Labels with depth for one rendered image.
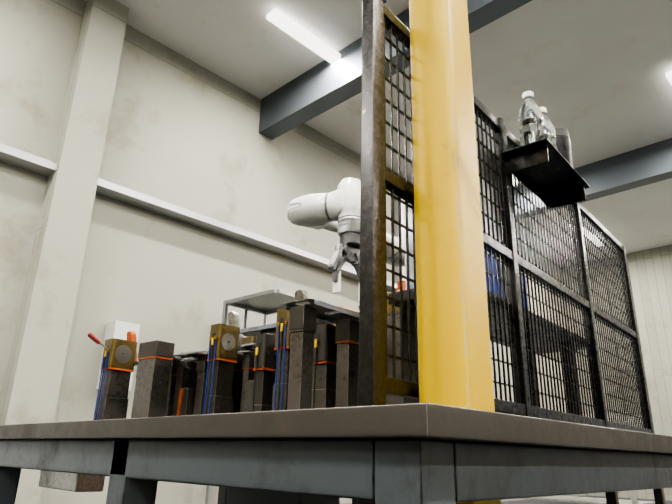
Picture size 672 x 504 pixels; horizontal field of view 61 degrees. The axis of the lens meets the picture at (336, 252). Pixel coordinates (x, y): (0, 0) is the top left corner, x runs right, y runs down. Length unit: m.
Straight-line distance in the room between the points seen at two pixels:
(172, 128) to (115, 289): 1.67
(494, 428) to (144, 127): 4.96
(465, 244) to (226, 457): 0.57
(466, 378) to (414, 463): 0.25
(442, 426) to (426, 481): 0.08
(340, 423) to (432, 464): 0.13
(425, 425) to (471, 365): 0.30
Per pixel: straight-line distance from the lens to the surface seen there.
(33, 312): 4.47
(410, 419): 0.74
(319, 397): 1.58
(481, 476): 0.90
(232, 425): 1.00
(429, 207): 1.11
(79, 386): 4.76
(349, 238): 1.89
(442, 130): 1.17
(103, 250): 4.98
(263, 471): 1.00
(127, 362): 2.50
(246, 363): 2.13
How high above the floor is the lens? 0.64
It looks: 20 degrees up
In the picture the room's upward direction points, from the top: 1 degrees clockwise
